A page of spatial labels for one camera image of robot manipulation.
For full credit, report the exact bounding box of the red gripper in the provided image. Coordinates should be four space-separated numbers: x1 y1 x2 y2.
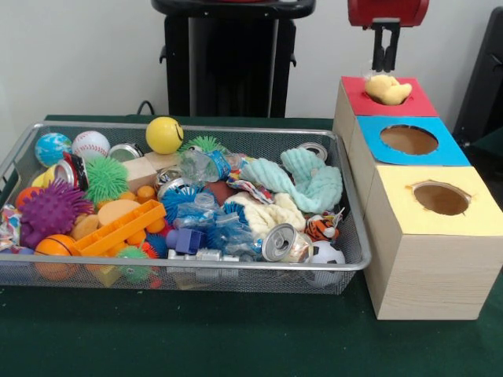
347 0 430 74

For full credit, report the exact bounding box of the yellow plush duck toy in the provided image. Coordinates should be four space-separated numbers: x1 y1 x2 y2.
364 74 413 106

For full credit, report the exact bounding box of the wooden box with three holes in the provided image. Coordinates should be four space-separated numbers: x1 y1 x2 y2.
332 75 503 321

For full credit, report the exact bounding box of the shallow metal mesh bin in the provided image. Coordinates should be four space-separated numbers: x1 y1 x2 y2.
0 121 373 295

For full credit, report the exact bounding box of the black flat panel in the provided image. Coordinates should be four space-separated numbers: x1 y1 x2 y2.
451 6 503 138

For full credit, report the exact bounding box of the dark green table cloth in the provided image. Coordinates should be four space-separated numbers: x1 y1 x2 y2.
0 114 503 377
467 127 503 189

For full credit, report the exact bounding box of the mint green cloth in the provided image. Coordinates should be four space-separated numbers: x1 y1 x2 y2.
240 148 343 215

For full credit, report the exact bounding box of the cream white cloth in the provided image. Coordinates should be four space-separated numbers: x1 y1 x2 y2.
231 192 307 240

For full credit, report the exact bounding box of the black and white soccer ball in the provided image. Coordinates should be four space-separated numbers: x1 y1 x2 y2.
308 240 347 287

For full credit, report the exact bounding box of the yellow smiley ball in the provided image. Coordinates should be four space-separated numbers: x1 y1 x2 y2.
145 116 185 155

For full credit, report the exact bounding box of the green tentacle puffer ball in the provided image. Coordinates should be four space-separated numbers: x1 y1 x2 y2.
84 156 130 205

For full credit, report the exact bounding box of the white baseball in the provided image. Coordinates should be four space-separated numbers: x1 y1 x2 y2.
71 130 111 161

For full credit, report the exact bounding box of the orange plastic building block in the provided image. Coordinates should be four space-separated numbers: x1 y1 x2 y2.
72 199 168 257

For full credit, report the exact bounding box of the blue globe ball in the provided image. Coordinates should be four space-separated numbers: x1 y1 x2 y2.
34 132 74 168

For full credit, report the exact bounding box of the purple spiky ball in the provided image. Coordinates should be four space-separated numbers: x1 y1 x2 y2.
19 178 94 249

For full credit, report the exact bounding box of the orange basketball toy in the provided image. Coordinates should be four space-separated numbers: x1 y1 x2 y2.
34 234 79 282

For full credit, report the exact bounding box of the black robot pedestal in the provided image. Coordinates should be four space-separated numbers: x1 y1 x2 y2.
151 0 318 119

